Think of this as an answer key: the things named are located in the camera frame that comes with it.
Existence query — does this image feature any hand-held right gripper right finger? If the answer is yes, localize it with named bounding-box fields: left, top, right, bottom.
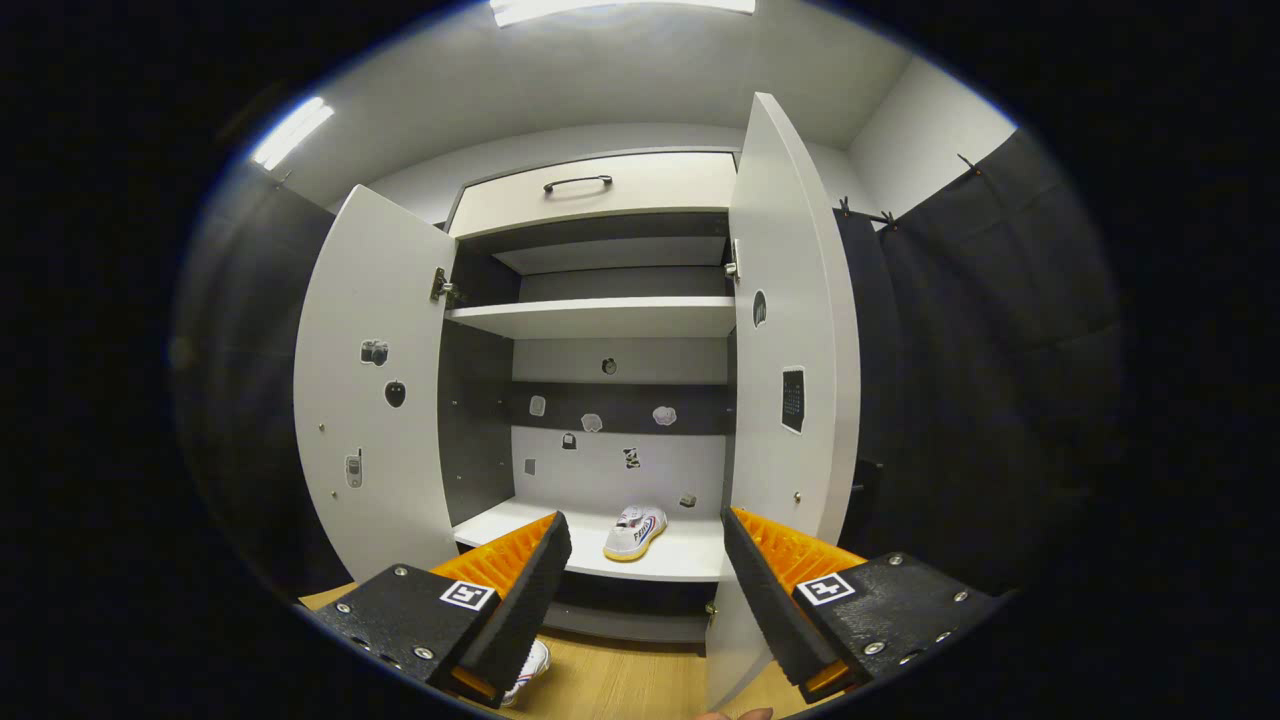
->
left=720, top=506, right=1001, bottom=704

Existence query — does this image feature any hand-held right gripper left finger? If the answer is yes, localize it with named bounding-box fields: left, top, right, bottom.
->
left=312, top=512, right=573, bottom=709

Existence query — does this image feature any white sneaker shoe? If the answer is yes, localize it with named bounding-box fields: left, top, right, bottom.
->
left=602, top=505, right=669, bottom=563
left=500, top=640, right=551, bottom=708

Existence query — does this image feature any white cabinet door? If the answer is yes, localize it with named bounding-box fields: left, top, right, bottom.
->
left=293, top=185, right=461, bottom=583
left=703, top=92, right=863, bottom=711

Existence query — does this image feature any white grey shoe cabinet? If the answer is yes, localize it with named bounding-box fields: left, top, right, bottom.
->
left=293, top=92, right=863, bottom=711

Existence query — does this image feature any white cabinet shelf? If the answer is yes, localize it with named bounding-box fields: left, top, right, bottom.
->
left=445, top=297, right=738, bottom=341

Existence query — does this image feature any cream cabinet drawer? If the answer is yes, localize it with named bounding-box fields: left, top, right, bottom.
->
left=447, top=150, right=739, bottom=241

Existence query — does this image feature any black backdrop cloth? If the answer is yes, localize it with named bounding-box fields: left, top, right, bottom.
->
left=170, top=130, right=1126, bottom=601

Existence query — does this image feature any small ceiling light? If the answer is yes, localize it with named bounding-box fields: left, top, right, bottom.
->
left=250, top=97, right=336, bottom=171

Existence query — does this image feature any long ceiling light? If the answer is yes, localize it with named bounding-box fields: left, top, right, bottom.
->
left=490, top=0, right=758, bottom=28

